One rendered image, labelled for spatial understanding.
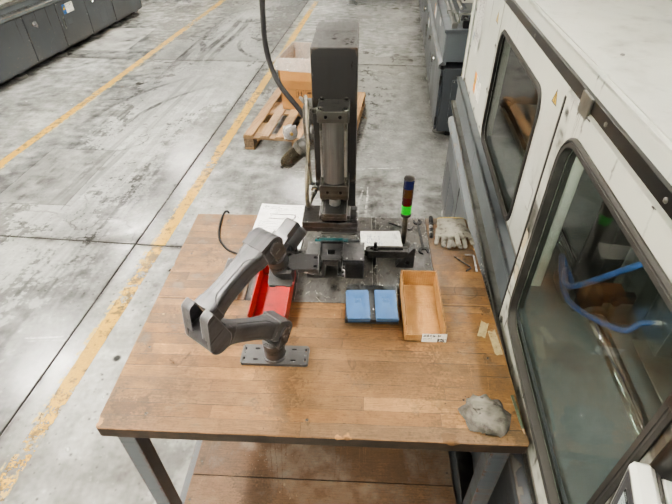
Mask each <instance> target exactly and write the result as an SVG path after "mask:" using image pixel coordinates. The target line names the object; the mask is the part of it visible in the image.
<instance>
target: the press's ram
mask: <svg viewBox="0 0 672 504"><path fill-rule="evenodd" d="M302 227H303V228H304V229H305V230H306V231H324V232H357V230H358V206H348V200H347V201H346V202H345V201H344V200H335V199H326V200H325V201H323V204H322V205H311V207H310V208H307V207H306V205H305V208H304V213H303V219H302Z"/></svg>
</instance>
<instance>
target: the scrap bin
mask: <svg viewBox="0 0 672 504"><path fill-rule="evenodd" d="M268 279H269V266H268V265H267V266H266V267H265V268H264V269H263V270H261V271H260V272H259V273H258V275H257V279H256V282H255V286H254V290H253V294H252V297H251V301H250V305H249V309H248V312H247V317H256V316H260V315H261V314H263V312H264V311H275V312H276V313H278V314H280V315H281V316H283V317H285V318H286V319H289V313H290V307H291V302H292V296H293V290H294V285H293V286H292V287H285V286H276V287H270V286H269V285H268Z"/></svg>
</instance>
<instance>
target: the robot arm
mask: <svg viewBox="0 0 672 504"><path fill-rule="evenodd" d="M306 234H307V232H306V230H305V229H304V228H303V227H302V226H301V225H300V224H299V223H298V222H296V221H294V220H292V219H290V218H288V217H287V218H286V219H285V220H284V221H283V223H282V224H281V225H280V227H279V228H278V229H277V231H275V230H274V231H273V232H272V233H271V232H269V231H267V230H265V229H263V228H261V227H256V228H254V229H253V230H251V231H250V232H249V233H248V235H247V237H246V238H245V239H244V240H243V241H242V242H243V246H242V247H241V248H240V249H239V252H238V254H237V255H236V257H235V258H234V260H233V261H232V262H231V264H230V265H229V266H228V267H227V268H226V269H225V271H224V272H223V273H222V274H221V275H220V276H219V277H218V279H217V280H216V281H215V282H214V283H213V284H212V285H211V286H210V287H209V288H208V289H207V290H206V291H205V292H203V293H202V294H200V295H199V296H198V297H197V298H196V299H195V300H194V301H193V300H192V299H190V298H189V297H187V298H186V299H185V300H184V301H183V302H182V304H181V310H182V315H183V321H184V327H185V332H186V335H187V336H189V337H190V338H192V339H193V340H195V341H196V342H197V343H199V344H200V345H201V346H203V347H204V348H206V349H207V350H208V351H209V352H211V353H212V354H214V355H219V354H221V353H222V352H224V351H225V350H226V349H227V348H228V347H229V346H230V345H233V344H236V343H241V342H247V341H254V340H262V344H263V345H262V344H245V345H244V346H243V350H242V354H241V358H240V363H241V365H257V366H285V367H307V366H308V361H309V353H310V348H309V347H308V346H292V345H285V344H286V343H287V342H288V339H289V336H290V332H291V329H292V322H291V321H290V320H288V319H286V318H285V317H283V316H281V315H280V314H278V313H276V312H275V311H264V312H263V314H261V315H260V316H256V317H248V318H237V319H226V318H224V316H225V313H226V312H227V310H228V308H229V307H230V305H231V304H232V302H233V301H234V300H235V298H236V297H237V296H238V295H239V294H240V292H241V291H242V290H243V289H244V288H245V286H246V285H247V284H248V283H249V282H250V281H251V279H252V278H253V277H254V276H255V275H256V274H258V273H259V272H260V271H261V270H263V269H264V268H265V267H266V266H267V265H268V266H269V279H268V285H269V286H270V287H276V286H285V287H292V286H293V285H294V281H295V278H294V276H295V270H298V271H297V272H300V273H306V274H311V275H314V274H319V270H320V263H319V255H318V254H295V253H294V251H295V250H296V248H297V247H298V245H299V244H300V243H301V241H302V240H303V239H304V237H305V236H306ZM199 307H200V308H201V309H202V310H203V311H204V312H203V311H202V310H201V309H200V308H199ZM246 349H247V350H246ZM306 351H307V352H306ZM243 359H244V360H243ZM304 361H305V362H304Z"/></svg>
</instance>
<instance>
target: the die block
mask: <svg viewBox="0 0 672 504"><path fill-rule="evenodd" d="M326 265H338V262H323V263H322V272H321V276H314V275H311V274H307V277H316V278H325V275H326ZM343 266H345V278H354V279H363V277H364V263H352V262H343Z"/></svg>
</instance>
